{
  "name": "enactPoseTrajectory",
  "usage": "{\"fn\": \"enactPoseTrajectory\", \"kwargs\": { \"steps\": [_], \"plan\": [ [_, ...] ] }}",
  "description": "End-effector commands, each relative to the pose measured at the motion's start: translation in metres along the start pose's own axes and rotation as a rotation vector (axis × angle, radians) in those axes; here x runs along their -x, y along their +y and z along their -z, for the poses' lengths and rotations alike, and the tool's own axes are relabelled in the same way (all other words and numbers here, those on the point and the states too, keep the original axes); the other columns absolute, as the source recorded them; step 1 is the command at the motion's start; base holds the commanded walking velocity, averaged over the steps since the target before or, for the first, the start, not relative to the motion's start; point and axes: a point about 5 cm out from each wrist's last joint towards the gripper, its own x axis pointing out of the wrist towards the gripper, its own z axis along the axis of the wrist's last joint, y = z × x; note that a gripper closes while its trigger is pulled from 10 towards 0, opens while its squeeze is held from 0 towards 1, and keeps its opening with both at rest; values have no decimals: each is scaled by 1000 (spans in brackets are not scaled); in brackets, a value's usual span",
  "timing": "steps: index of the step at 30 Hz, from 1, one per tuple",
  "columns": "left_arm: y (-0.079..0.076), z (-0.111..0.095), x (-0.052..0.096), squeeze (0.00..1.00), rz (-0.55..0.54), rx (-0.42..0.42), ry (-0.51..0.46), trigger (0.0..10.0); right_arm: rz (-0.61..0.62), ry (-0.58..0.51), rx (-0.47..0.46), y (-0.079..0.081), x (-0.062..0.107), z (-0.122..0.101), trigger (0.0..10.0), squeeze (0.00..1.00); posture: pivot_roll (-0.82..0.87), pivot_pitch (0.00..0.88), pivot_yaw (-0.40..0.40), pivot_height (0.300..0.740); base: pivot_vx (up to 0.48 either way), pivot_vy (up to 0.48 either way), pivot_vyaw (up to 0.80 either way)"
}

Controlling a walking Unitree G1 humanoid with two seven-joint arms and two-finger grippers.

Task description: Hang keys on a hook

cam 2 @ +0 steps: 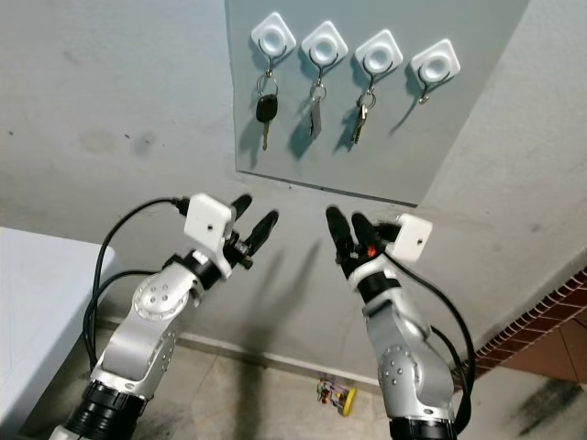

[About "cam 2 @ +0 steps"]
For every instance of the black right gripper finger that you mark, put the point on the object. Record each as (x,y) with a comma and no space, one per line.
(362,236)
(339,234)

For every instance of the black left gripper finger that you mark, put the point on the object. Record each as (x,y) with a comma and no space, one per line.
(242,205)
(264,229)

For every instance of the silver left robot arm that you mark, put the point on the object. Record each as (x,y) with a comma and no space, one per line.
(156,307)

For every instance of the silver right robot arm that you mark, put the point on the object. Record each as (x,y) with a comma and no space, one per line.
(408,367)

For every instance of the black car key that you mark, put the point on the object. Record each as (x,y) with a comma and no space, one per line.
(267,108)

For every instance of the single silver key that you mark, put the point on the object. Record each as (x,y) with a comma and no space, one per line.
(316,117)

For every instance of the silver key bunch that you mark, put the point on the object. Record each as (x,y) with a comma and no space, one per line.
(362,115)

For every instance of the small yellow toy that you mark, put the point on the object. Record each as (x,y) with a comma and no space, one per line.
(347,396)

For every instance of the red brick tile doorway trim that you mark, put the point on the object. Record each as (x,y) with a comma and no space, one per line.
(532,316)

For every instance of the white table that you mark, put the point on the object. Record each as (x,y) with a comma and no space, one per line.
(46,312)

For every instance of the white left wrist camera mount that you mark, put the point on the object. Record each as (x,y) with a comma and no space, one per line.
(209,220)

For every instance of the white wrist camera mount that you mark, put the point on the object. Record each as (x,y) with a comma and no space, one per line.
(413,236)
(209,220)

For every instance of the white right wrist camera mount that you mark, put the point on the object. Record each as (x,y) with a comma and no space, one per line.
(413,236)

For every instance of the grey wall board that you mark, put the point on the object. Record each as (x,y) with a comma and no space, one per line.
(468,119)

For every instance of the white square wall hook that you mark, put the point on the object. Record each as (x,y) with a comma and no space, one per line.
(272,38)
(435,64)
(324,44)
(378,55)

